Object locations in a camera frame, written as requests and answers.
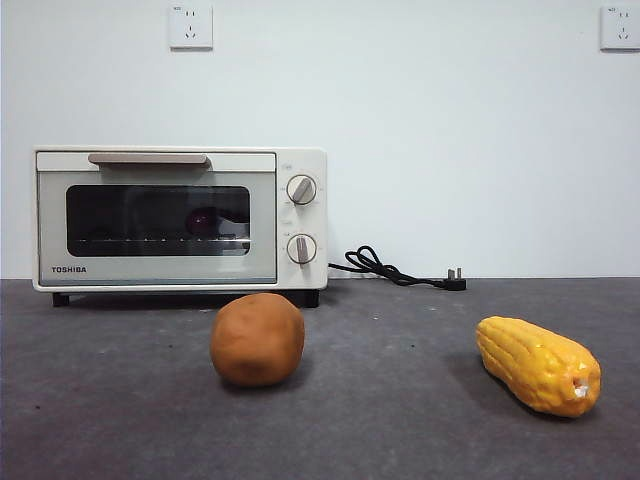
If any white wall socket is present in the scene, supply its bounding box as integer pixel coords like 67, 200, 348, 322
599, 4, 640, 52
168, 3, 215, 51

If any purple eggplant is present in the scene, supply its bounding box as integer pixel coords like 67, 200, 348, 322
183, 205, 251, 236

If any cream Toshiba toaster oven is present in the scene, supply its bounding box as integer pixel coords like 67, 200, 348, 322
32, 145, 330, 307

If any brown potato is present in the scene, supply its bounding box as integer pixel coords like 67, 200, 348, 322
209, 292, 306, 388

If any beige oven knob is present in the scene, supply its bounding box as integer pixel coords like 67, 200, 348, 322
286, 173, 319, 207
286, 233, 319, 268

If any black power cable with plug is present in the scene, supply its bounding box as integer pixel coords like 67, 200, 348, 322
328, 244, 468, 292

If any oven wire rack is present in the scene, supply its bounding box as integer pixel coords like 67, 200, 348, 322
69, 236, 251, 246

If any yellow corn cob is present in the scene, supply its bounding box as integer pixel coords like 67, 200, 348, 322
474, 315, 603, 419

